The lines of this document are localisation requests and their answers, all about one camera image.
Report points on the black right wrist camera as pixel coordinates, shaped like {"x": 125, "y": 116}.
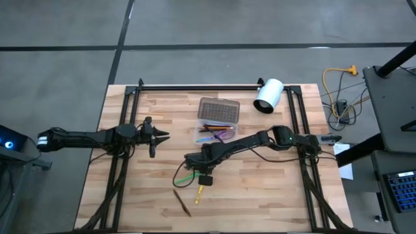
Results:
{"x": 205, "y": 180}

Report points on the dark brown pen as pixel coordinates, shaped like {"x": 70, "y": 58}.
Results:
{"x": 182, "y": 203}

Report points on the yellow highlighter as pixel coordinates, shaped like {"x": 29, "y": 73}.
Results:
{"x": 198, "y": 196}

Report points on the black power adapter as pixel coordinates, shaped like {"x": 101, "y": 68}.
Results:
{"x": 342, "y": 107}

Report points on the green marker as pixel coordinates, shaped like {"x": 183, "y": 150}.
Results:
{"x": 188, "y": 178}

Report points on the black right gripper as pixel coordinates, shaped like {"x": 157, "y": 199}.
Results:
{"x": 204, "y": 159}

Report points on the black computer blue light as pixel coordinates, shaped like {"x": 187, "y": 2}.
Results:
{"x": 16, "y": 136}

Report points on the grey equipment stand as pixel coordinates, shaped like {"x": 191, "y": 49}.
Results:
{"x": 6, "y": 195}

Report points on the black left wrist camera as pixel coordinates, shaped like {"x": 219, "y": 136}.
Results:
{"x": 148, "y": 130}

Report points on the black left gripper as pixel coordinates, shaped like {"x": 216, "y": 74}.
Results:
{"x": 152, "y": 149}

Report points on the black pole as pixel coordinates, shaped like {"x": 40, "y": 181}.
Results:
{"x": 396, "y": 60}

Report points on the backlit keyboard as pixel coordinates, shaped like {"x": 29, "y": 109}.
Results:
{"x": 403, "y": 191}

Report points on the white paper sheet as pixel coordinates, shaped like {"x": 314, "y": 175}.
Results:
{"x": 346, "y": 172}

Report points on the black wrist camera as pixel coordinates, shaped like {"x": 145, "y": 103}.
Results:
{"x": 148, "y": 130}
{"x": 205, "y": 180}

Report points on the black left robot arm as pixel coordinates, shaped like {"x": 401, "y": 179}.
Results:
{"x": 81, "y": 139}

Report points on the white spot lamp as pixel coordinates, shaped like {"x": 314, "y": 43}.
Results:
{"x": 271, "y": 92}

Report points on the clear plastic supply box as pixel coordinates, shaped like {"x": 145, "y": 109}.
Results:
{"x": 219, "y": 110}

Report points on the black desk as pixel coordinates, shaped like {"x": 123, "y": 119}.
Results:
{"x": 378, "y": 162}
{"x": 393, "y": 104}

